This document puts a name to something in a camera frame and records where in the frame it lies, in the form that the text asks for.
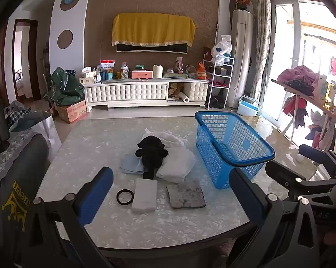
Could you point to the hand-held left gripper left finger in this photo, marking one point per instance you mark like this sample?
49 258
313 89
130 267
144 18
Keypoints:
96 192

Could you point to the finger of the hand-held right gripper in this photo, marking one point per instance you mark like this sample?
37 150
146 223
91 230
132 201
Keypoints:
317 155
285 173

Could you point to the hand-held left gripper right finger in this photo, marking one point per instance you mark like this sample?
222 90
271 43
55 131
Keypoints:
249 198

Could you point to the light blue cloth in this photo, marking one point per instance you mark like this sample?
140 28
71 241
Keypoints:
130 166

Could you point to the blue plastic basket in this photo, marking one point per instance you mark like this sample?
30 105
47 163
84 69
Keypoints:
229 142

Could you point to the black plush toy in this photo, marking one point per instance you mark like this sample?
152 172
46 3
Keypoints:
151 156

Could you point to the clothes drying rack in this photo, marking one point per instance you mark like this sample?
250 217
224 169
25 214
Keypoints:
304 89

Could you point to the blue and white storage box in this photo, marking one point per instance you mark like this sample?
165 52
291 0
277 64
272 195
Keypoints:
249 107

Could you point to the white paper bag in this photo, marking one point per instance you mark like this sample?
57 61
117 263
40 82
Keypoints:
46 134

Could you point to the white folded cloth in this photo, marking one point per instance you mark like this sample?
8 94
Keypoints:
176 164

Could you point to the printed cardboard box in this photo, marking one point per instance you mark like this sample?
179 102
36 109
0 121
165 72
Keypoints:
73 111

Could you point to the dark shirt with yellow print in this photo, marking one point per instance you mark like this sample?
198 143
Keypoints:
11 195

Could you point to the white crumpled plastic bag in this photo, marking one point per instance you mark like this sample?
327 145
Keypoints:
172 138

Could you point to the white tufted television cabinet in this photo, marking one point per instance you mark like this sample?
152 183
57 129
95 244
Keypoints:
140 90

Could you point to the white metal shelf rack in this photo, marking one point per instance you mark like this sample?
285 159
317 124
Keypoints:
219 83

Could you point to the green plastic bag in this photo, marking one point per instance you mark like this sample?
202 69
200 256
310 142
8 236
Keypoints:
64 86

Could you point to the white paper roll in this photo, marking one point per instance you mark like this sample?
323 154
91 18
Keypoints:
185 97

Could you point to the tissue box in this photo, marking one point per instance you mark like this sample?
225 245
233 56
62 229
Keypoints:
88 74

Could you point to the standing air conditioner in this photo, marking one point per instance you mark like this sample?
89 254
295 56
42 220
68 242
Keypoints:
240 61

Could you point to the pink box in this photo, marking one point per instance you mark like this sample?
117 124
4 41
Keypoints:
142 74

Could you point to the patterned curtain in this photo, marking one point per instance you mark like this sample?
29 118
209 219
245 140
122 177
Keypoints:
261 33

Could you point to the white plastic shopping bags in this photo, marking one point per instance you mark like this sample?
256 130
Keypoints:
222 47

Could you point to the vase of dried flowers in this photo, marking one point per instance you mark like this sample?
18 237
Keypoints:
242 0

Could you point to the yellow dust cover cloth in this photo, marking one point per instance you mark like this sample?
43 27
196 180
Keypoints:
152 28

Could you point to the wooden door frame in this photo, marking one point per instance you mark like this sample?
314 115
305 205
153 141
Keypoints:
25 61

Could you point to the round brown wall decoration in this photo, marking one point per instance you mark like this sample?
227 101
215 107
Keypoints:
65 39

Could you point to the round blue wall decoration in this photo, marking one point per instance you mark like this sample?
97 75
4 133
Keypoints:
70 0

